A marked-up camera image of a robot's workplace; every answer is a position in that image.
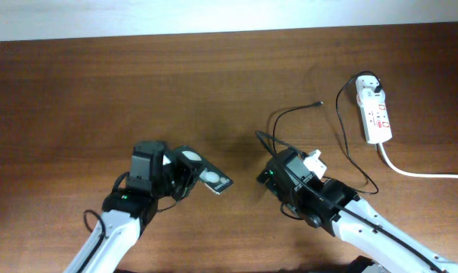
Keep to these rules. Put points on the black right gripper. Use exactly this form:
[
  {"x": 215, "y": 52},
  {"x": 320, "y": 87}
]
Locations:
[{"x": 271, "y": 180}]

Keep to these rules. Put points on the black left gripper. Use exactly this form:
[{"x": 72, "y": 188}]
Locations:
[{"x": 183, "y": 163}]

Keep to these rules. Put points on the black smartphone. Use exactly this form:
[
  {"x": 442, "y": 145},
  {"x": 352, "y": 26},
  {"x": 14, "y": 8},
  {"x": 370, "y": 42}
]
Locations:
[{"x": 216, "y": 180}]

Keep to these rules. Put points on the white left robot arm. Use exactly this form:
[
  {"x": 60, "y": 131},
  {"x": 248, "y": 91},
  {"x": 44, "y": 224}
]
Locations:
[{"x": 124, "y": 217}]

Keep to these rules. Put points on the white usb charger plug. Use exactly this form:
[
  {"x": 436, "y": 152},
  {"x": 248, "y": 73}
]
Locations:
[{"x": 369, "y": 91}]

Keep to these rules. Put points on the white power strip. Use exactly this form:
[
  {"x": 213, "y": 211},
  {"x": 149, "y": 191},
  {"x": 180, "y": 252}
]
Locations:
[{"x": 375, "y": 122}]

